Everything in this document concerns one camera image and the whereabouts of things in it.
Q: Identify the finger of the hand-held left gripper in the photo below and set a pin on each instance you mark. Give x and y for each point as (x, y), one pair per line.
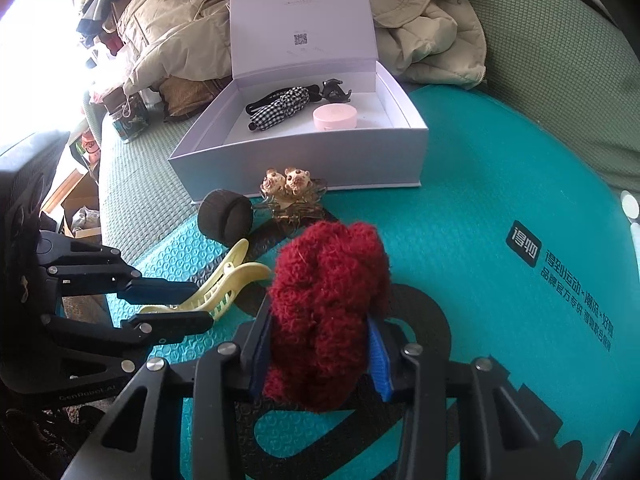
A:
(155, 291)
(175, 325)

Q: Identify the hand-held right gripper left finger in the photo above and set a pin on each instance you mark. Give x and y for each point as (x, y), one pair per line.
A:
(260, 355)

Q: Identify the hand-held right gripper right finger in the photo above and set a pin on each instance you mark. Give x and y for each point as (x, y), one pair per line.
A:
(382, 360)

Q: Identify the cream hair claw clip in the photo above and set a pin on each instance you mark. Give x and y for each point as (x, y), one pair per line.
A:
(230, 280)

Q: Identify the red fuzzy scrunchie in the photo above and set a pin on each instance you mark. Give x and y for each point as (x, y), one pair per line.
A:
(325, 300)

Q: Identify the brown bear hair clip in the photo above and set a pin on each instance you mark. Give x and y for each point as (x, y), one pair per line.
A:
(290, 180)

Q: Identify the long black hair clip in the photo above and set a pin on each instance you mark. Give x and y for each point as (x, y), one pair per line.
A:
(260, 101)

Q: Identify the gingham bow hair clip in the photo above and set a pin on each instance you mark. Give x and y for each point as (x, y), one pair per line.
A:
(280, 107)

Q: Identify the pink round container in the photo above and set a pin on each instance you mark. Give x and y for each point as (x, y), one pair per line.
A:
(335, 117)

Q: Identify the black hair claw clip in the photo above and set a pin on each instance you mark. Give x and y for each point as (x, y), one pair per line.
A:
(332, 90)

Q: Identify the white gift box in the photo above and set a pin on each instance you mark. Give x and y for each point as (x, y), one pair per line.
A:
(300, 10)

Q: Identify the open cardboard box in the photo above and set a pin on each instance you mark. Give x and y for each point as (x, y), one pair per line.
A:
(82, 195)

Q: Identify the brown cushion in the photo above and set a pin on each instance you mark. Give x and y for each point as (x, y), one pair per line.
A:
(190, 92)

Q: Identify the teal bubble mailer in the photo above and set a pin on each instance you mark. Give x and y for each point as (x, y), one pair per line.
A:
(475, 185)

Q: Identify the pile of dark clothes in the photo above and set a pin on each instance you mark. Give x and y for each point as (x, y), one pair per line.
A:
(100, 0)

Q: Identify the beige puffer jacket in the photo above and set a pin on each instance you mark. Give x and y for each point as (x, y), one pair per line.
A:
(425, 35)

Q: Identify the green sofa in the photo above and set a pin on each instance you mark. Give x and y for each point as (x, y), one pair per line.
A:
(550, 60)

